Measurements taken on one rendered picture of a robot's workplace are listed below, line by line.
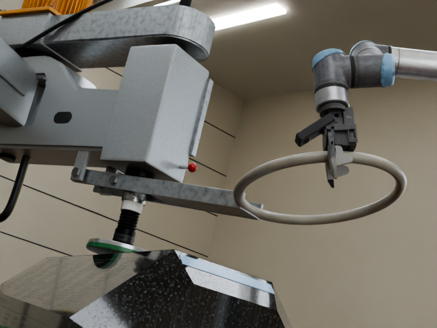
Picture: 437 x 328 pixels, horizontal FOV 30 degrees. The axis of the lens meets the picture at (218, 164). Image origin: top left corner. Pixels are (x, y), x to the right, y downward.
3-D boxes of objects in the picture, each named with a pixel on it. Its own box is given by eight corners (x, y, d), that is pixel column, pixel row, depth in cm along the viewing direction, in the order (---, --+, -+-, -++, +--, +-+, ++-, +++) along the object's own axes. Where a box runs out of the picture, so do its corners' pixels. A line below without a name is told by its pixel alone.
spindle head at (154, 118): (60, 166, 272) (94, 47, 284) (101, 187, 289) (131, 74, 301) (142, 170, 252) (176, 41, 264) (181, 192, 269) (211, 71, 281)
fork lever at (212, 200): (64, 177, 271) (69, 163, 272) (101, 195, 286) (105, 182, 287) (233, 204, 231) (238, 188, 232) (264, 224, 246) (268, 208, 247)
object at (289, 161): (200, 187, 221) (200, 177, 222) (281, 237, 259) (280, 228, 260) (369, 142, 198) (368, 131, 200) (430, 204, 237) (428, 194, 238)
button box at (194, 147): (172, 153, 276) (191, 78, 284) (176, 156, 278) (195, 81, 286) (191, 154, 271) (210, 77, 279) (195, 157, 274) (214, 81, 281)
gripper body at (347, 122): (357, 143, 206) (354, 102, 211) (324, 144, 206) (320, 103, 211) (354, 156, 213) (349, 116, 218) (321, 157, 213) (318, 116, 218)
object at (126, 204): (116, 207, 262) (118, 197, 263) (129, 214, 268) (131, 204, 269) (132, 209, 259) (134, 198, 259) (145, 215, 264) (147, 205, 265)
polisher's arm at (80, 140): (-39, 171, 299) (0, 53, 313) (6, 191, 318) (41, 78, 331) (111, 180, 259) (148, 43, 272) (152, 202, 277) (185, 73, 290)
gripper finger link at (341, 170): (351, 187, 208) (348, 152, 210) (328, 187, 208) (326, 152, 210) (349, 189, 211) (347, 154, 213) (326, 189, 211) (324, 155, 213)
